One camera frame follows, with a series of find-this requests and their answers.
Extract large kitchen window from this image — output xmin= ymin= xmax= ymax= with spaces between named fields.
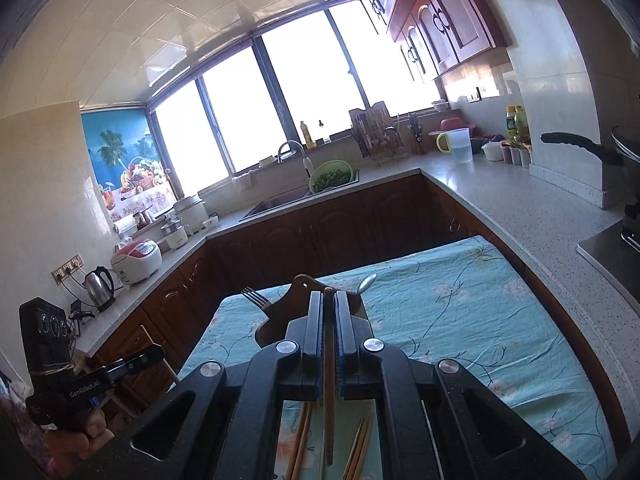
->
xmin=144 ymin=0 xmax=442 ymax=197

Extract wooden upper cabinets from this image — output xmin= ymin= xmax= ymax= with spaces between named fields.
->
xmin=341 ymin=0 xmax=509 ymax=84

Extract black frying pan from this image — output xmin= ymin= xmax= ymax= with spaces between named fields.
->
xmin=540 ymin=124 xmax=640 ymax=173

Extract chrome kitchen faucet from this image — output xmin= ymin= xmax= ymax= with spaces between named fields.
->
xmin=277 ymin=140 xmax=314 ymax=179

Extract wooden utensil holder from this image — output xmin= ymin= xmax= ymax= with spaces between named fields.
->
xmin=254 ymin=274 xmax=372 ymax=352

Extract green colander with vegetables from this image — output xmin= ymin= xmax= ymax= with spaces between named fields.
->
xmin=308 ymin=161 xmax=354 ymax=194

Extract white and pink rice cooker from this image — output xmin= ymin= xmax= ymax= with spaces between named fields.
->
xmin=110 ymin=238 xmax=164 ymax=287

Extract wooden stool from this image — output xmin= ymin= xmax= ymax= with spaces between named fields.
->
xmin=106 ymin=324 xmax=177 ymax=417

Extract large white steamer pot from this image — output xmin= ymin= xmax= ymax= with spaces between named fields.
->
xmin=172 ymin=193 xmax=209 ymax=234

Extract wall socket strip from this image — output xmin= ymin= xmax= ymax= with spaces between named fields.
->
xmin=51 ymin=253 xmax=82 ymax=284

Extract wire dish rack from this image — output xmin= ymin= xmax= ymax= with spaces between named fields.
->
xmin=348 ymin=102 xmax=407 ymax=167

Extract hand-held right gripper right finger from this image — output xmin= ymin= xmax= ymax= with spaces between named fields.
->
xmin=334 ymin=290 xmax=587 ymax=480

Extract metal fork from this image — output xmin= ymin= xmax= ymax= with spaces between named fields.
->
xmin=241 ymin=286 xmax=274 ymax=318

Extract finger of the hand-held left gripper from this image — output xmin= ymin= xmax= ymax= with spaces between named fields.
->
xmin=107 ymin=345 xmax=166 ymax=385

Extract small white electric cooker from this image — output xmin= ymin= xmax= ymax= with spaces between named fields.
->
xmin=161 ymin=216 xmax=192 ymax=252

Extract dark wooden lower cabinets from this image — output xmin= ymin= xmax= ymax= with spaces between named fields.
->
xmin=95 ymin=174 xmax=483 ymax=411

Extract wooden chopstick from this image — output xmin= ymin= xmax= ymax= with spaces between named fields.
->
xmin=295 ymin=402 xmax=315 ymax=480
xmin=341 ymin=417 xmax=365 ymax=480
xmin=350 ymin=406 xmax=375 ymax=480

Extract yellow green oil bottles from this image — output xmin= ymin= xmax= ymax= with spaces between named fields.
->
xmin=504 ymin=104 xmax=532 ymax=144

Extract person's left hand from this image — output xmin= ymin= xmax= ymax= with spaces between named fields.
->
xmin=42 ymin=407 xmax=116 ymax=477

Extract steel kitchen sink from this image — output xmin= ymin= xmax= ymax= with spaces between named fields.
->
xmin=238 ymin=169 xmax=362 ymax=224

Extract gas stove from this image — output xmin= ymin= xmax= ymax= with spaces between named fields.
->
xmin=576 ymin=204 xmax=640 ymax=307

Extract clear pitcher with green handle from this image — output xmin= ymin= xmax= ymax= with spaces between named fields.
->
xmin=436 ymin=127 xmax=474 ymax=165

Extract steel electric kettle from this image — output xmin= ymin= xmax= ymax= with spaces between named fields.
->
xmin=82 ymin=266 xmax=117 ymax=313

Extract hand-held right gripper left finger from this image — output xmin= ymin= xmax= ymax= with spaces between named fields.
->
xmin=65 ymin=290 xmax=326 ymax=480

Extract teal floral tablecloth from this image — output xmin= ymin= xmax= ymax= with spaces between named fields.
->
xmin=177 ymin=235 xmax=619 ymax=480

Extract fruit and palm wall poster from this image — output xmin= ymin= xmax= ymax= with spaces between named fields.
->
xmin=80 ymin=109 xmax=175 ymax=222

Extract row of small cups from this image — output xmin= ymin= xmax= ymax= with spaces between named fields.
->
xmin=501 ymin=142 xmax=532 ymax=169

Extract knife block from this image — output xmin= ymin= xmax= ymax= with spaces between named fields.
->
xmin=407 ymin=112 xmax=429 ymax=156

